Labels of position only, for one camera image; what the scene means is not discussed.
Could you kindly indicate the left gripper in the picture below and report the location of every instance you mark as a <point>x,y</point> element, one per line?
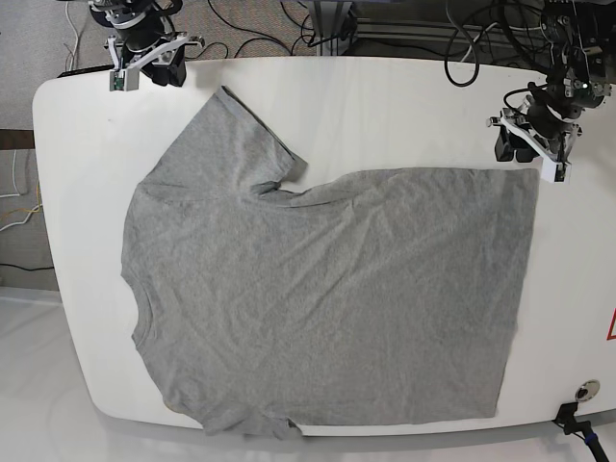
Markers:
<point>532,124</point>

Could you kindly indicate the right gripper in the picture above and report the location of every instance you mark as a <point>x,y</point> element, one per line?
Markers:
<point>152,48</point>

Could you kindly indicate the grey t-shirt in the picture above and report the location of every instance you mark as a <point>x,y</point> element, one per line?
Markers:
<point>385,297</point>

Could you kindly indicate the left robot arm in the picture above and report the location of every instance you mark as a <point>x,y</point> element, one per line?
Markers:
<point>581,39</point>

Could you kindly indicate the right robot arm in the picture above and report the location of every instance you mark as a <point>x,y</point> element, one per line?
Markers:
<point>142,15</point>

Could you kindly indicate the red warning triangle sticker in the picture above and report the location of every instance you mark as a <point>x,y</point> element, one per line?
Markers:
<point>611,334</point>

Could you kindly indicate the silver table grommet right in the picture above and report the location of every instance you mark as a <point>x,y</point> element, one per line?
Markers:
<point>587,390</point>

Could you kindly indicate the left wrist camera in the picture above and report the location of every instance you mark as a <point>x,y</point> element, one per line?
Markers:
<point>555,172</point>

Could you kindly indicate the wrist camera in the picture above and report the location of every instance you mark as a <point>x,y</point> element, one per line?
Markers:
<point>125,79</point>
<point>555,172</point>

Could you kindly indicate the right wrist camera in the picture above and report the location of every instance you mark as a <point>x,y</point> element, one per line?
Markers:
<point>125,79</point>

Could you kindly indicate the aluminium frame rail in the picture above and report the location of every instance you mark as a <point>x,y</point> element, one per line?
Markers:
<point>400,28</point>

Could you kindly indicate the black clamp with cable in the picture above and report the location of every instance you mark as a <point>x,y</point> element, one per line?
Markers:
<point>566,420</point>

